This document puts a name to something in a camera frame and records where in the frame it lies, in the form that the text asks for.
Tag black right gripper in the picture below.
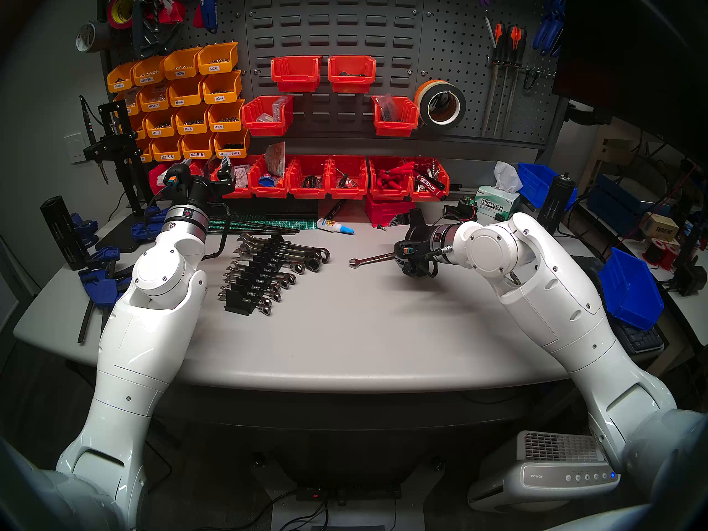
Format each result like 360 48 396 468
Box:
388 207 452 278

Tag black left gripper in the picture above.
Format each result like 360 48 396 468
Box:
164 155 236 211

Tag silver combination wrench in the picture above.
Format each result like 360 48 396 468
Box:
349 251 400 269

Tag yellow bin labelled M2.5-5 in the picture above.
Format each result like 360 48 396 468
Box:
180 132 215 160

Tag yellow bin labelled M4-0.7 HEX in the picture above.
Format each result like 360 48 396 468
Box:
214 128 251 159

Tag yellow bin labelled M2.5-6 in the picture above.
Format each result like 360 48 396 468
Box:
150 136 183 162

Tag yellow bin labelled M3-8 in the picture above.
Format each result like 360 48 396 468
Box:
175 104 211 135

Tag yellow bin labelled M3-6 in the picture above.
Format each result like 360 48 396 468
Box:
207 100 245 133

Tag yellow bin labelled M3-12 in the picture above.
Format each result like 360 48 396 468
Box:
144 110 179 138

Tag clear packet of parts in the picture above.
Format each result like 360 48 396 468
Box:
264 142 287 176

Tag red hanging storage bin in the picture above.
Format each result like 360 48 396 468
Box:
270 55 323 93
241 96 295 137
327 55 377 94
372 96 419 137

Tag white glue bottle blue cap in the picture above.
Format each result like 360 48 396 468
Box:
316 217 356 236

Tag yellow bin labelled M4-6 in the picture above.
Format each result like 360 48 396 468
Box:
168 76 206 107

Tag yellow bin labelled M3-4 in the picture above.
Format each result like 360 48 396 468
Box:
202 71 243 105

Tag green cutting mat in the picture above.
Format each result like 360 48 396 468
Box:
207 217 320 232

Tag clear plastic parts box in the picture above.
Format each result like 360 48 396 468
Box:
256 97 292 122

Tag black soldering iron stand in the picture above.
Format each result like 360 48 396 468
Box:
83 100 153 215

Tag yellow bin labelled M4X4X6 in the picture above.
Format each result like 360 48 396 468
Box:
138 84 172 112

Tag Kimtech tissue box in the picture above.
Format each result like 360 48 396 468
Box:
475 161 523 223

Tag largest chrome racked wrench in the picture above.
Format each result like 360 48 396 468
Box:
238 232 331 263

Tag yellow bin labelled M4X6X6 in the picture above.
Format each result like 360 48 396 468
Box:
113 90 142 117

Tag chrome racked ratchet wrench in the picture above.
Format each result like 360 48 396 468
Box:
222 270 289 290
226 261 298 287
220 281 283 304
233 243 324 273
232 251 306 275

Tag yellow bin labelled M3X6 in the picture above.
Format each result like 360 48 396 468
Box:
197 41 240 75

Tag yellow bin labelled M3X8 BAD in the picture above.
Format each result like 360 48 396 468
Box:
133 56 166 86

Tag yellow bin labelled M3X5X4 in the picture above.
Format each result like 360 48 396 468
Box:
107 61 137 93

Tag black soldering iron pen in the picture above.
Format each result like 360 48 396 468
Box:
79 96 110 185

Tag black wrench holder rack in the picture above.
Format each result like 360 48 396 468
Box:
224 236 291 316

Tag blue plastic bin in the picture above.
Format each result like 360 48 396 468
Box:
517 163 579 211
598 247 664 331

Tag large orange white tape roll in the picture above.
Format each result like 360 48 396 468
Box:
414 80 467 130

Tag black screw clamp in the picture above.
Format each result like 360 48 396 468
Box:
132 0 186 59

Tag smallest chrome racked wrench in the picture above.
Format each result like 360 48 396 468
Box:
217 292 273 316

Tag black ribbed cylinder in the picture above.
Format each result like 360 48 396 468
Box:
537 172 577 235
40 195 92 272

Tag red clamp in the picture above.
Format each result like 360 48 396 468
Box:
145 0 186 26

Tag red yellow tape roll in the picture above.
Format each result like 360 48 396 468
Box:
107 0 142 30

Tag grey pegboard back panel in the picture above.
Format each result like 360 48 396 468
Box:
100 0 570 149

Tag dark blue crate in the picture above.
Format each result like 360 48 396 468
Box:
586 173 648 232

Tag black computer keyboard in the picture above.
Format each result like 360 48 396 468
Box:
581 254 664 355

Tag small cardboard box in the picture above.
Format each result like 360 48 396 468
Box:
644 212 680 243

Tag black power strip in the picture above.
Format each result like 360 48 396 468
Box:
296 485 402 506

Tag white Coway air purifier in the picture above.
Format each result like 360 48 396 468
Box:
467 430 620 513

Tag black bench device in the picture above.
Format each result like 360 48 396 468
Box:
672 226 708 297

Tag black computer monitor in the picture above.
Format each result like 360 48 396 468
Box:
553 0 708 165

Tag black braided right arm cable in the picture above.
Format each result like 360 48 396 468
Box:
407 217 462 278

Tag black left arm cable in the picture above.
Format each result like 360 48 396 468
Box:
200 201 232 261

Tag black battery holder red wires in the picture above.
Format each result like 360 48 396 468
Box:
442 197 479 222

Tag white wall plate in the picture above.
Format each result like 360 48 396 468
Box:
63 133 88 164

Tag grey duct tape roll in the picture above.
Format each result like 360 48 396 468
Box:
75 21 111 53

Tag orange black handled file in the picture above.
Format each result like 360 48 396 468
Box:
482 22 507 138
501 25 527 132

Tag red wire spool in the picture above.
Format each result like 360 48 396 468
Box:
644 238 681 270

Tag blue handled pliers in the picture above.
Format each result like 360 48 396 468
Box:
533 0 568 58

